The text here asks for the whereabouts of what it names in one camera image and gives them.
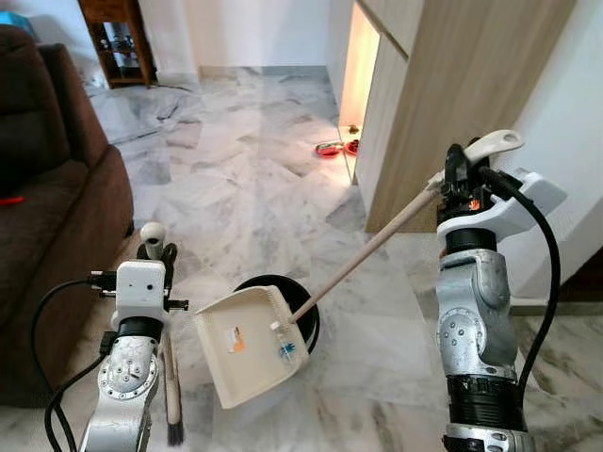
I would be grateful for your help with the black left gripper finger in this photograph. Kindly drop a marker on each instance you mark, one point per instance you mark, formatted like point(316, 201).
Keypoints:
point(144, 252)
point(171, 259)

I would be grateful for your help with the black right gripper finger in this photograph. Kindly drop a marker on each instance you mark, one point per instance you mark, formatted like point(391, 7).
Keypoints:
point(456, 160)

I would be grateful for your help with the small clear plastic bottle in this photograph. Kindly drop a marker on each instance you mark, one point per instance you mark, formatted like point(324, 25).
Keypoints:
point(285, 344)

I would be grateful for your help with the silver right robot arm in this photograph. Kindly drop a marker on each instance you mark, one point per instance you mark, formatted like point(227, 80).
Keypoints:
point(476, 320)

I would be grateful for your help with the light wood panel partition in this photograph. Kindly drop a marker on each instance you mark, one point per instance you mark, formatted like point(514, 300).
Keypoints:
point(452, 85)

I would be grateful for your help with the dark brown fabric sofa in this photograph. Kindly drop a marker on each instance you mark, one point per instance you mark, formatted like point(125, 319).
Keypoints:
point(57, 235)

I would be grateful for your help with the black bucket blue rim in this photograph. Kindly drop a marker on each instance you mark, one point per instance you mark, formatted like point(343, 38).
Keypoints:
point(283, 281)

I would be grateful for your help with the red pet bowl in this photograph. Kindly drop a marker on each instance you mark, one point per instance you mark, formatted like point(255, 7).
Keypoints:
point(334, 149)

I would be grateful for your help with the dark wooden staircase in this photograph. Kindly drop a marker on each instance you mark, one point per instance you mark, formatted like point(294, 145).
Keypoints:
point(582, 278)

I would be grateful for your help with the small red object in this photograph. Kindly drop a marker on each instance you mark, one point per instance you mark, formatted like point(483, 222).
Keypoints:
point(9, 200)

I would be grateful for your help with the dark wooden glass cabinet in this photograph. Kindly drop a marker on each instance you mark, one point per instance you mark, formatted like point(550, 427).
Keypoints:
point(92, 47)

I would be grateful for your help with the blue cushion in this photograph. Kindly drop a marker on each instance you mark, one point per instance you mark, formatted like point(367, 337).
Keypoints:
point(17, 25)

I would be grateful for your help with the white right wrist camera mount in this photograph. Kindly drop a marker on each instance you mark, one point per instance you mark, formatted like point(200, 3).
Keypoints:
point(509, 212)

